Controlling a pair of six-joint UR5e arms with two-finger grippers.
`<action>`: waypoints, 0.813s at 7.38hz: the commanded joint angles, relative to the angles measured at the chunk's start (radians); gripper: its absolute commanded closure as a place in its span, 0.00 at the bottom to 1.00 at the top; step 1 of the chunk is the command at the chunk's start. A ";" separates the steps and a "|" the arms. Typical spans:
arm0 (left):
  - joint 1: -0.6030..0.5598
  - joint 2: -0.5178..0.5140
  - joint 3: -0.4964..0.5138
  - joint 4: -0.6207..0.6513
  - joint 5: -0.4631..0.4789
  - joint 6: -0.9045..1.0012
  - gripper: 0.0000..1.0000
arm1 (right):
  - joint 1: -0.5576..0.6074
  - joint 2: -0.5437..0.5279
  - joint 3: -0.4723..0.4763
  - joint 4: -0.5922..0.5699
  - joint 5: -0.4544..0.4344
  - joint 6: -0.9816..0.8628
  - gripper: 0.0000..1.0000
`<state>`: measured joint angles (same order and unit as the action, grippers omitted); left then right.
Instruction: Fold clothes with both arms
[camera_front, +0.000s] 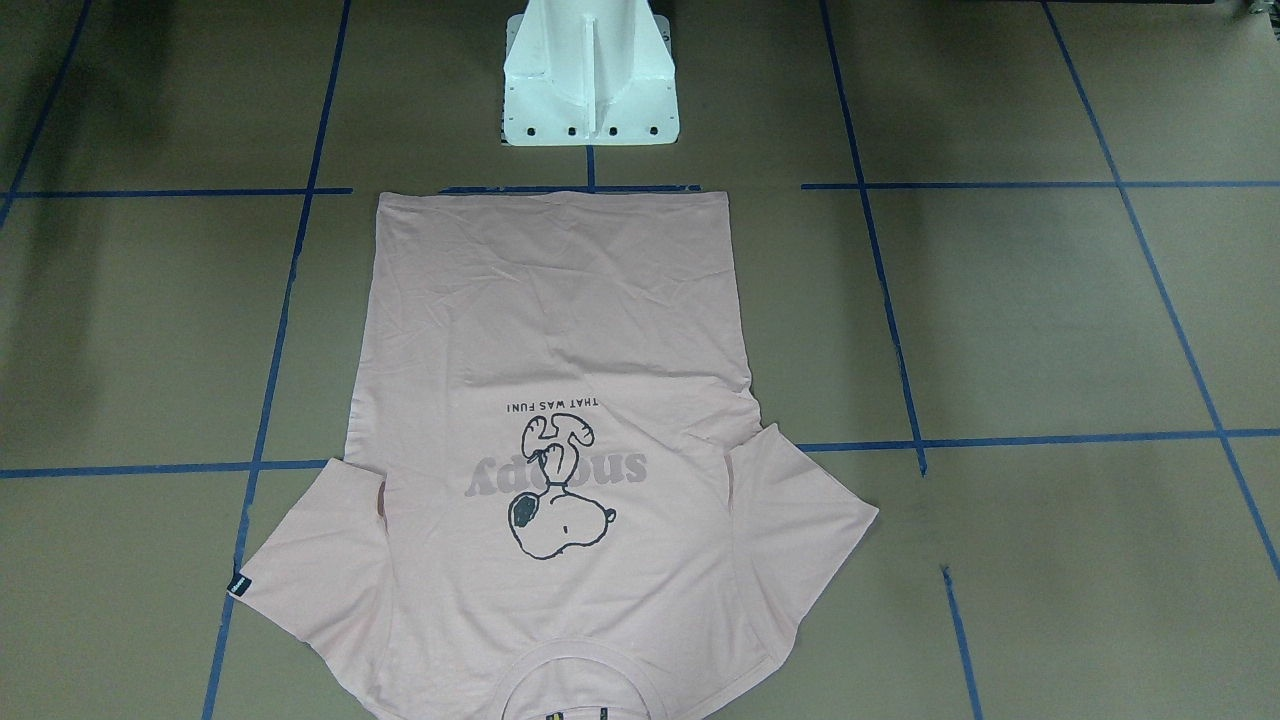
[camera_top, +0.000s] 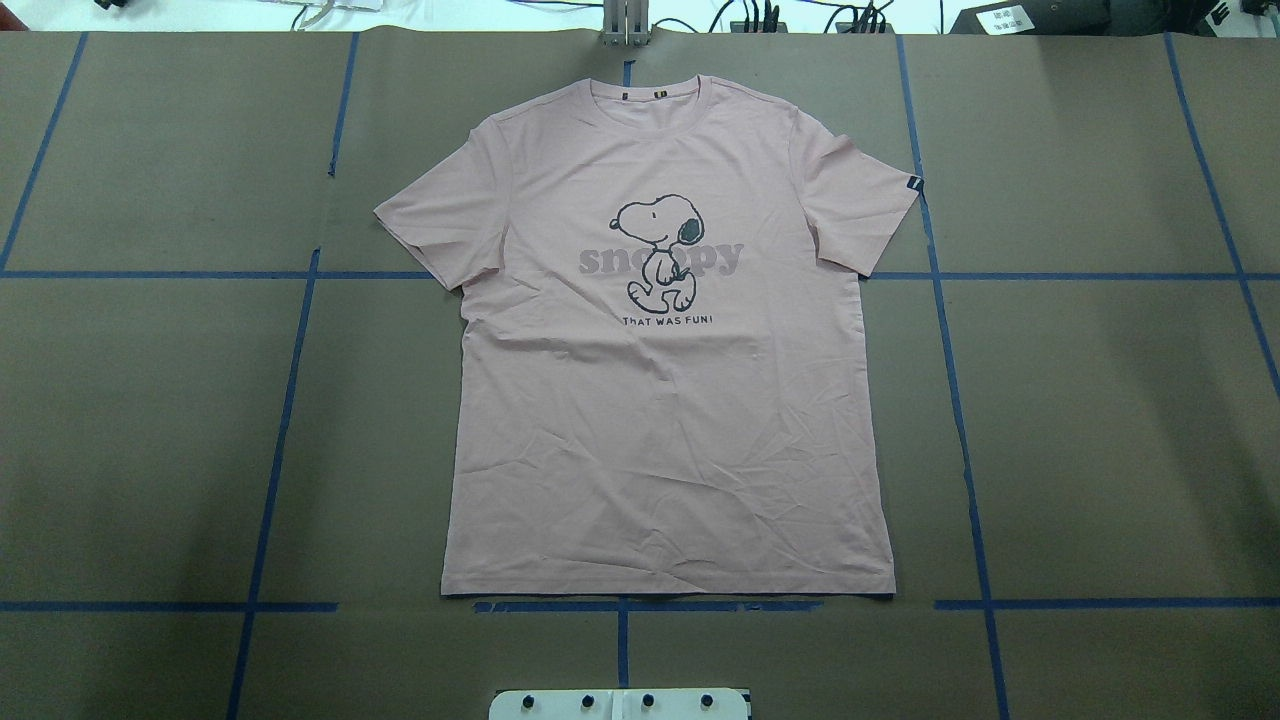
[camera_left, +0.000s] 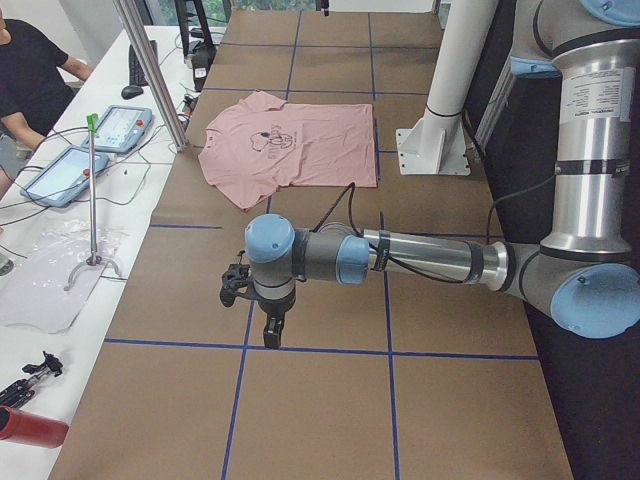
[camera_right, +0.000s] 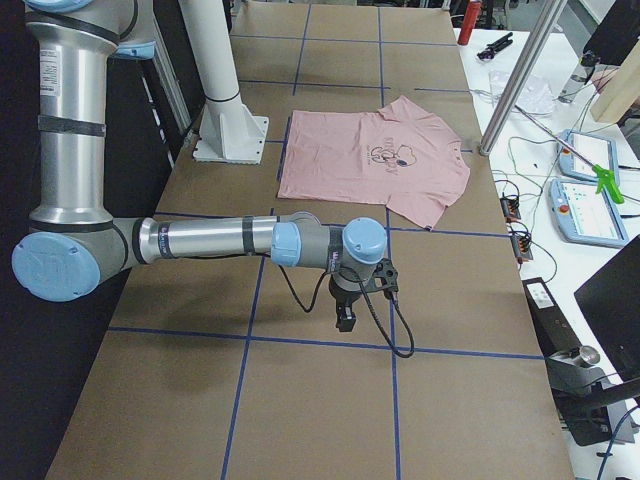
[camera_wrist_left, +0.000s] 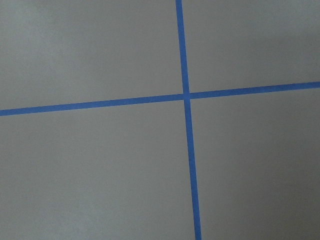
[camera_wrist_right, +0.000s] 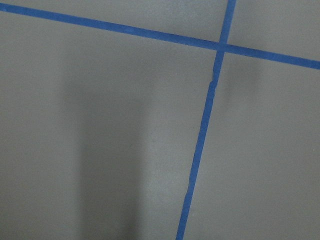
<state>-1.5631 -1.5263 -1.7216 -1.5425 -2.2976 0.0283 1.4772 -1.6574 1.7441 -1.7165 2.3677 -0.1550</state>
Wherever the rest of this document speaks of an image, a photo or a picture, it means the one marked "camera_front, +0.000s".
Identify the pink Snoopy t-shirt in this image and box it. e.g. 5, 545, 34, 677
229, 192, 877, 719

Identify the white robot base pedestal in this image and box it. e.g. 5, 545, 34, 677
500, 1, 681, 147

